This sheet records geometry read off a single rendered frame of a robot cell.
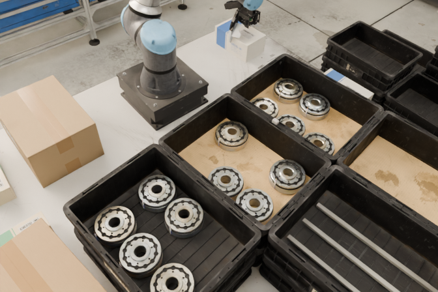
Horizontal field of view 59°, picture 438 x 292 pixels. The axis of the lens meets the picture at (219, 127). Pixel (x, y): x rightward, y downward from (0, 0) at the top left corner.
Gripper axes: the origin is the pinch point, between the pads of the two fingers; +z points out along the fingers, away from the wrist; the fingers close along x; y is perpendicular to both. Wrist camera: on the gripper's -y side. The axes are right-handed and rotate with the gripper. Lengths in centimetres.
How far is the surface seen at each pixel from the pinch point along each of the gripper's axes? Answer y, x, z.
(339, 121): 63, -18, -7
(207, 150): 42, -59, -6
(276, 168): 63, -51, -10
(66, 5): -141, -18, 41
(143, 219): 48, -88, -6
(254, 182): 60, -58, -6
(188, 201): 54, -77, -9
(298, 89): 46, -19, -10
